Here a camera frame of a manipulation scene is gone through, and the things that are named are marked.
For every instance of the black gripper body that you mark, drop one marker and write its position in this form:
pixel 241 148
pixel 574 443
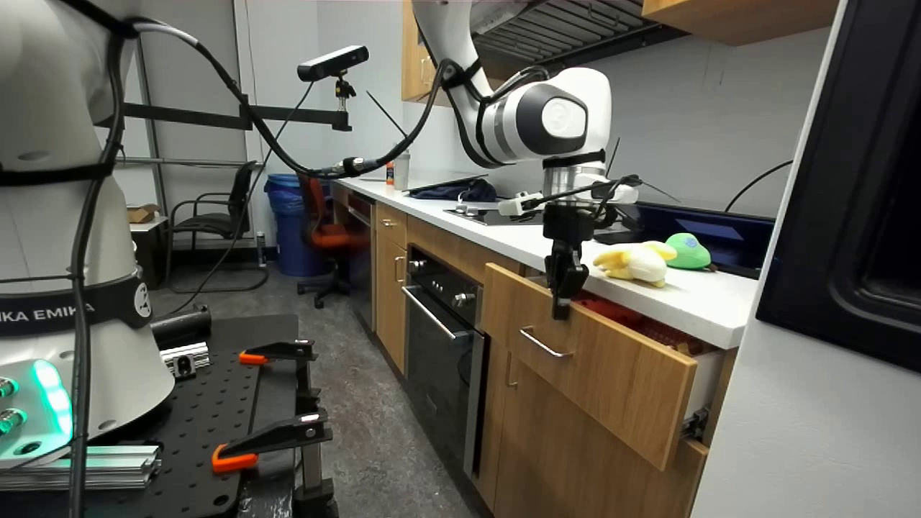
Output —
pixel 564 245

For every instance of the wooden-front white drawer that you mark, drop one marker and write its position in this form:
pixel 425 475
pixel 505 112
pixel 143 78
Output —
pixel 592 370

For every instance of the yellow banana plush toy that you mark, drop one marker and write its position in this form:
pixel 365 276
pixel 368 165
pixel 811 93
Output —
pixel 633 263

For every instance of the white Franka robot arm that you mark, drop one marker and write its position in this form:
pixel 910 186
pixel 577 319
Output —
pixel 57 220

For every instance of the green plush toy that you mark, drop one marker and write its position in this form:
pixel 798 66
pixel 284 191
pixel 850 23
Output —
pixel 687 252

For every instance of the dark blue cloth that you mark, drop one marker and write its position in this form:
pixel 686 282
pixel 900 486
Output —
pixel 456 191

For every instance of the black oven with steel trim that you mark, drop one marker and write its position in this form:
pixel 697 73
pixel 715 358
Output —
pixel 441 363

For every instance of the wooden base cabinet door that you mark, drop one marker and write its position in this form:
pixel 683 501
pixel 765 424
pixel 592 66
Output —
pixel 564 462

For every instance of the narrow wooden base cabinet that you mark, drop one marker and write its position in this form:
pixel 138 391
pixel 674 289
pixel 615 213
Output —
pixel 388 289

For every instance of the black sink basin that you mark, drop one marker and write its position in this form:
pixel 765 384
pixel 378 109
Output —
pixel 733 236

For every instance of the clear plastic bottle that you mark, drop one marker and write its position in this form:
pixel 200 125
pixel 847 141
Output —
pixel 400 173

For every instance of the small orange-capped bottle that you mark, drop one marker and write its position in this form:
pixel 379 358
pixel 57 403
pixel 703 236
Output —
pixel 388 175

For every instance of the stainless steel range hood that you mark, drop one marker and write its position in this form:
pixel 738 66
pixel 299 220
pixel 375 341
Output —
pixel 577 30

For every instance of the red office chair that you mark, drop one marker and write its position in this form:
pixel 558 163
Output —
pixel 326 230

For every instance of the grey tall cabinet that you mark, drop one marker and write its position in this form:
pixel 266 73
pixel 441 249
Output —
pixel 815 433

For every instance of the blue trash bin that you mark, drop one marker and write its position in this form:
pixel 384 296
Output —
pixel 289 226

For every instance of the orange black bar clamp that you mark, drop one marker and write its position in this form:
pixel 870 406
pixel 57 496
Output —
pixel 273 442
pixel 276 352

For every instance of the black glass built-in appliance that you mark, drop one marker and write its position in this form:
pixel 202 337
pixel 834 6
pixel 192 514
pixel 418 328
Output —
pixel 864 191

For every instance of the black office chair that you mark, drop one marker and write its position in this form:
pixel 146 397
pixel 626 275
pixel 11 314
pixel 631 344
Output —
pixel 217 217

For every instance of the black box device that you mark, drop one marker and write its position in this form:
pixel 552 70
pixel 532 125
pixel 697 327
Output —
pixel 181 328

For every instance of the small wooden wall cabinet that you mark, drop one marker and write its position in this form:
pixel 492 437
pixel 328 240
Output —
pixel 414 66

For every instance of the black stereo camera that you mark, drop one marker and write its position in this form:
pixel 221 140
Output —
pixel 332 62

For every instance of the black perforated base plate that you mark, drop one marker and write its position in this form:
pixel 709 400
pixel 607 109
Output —
pixel 189 433

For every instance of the black camera mounting bar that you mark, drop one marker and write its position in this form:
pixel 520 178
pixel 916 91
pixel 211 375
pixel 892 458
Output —
pixel 189 116

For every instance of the silver aluminium rail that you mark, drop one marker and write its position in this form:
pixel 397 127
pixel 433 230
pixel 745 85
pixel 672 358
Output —
pixel 87 466

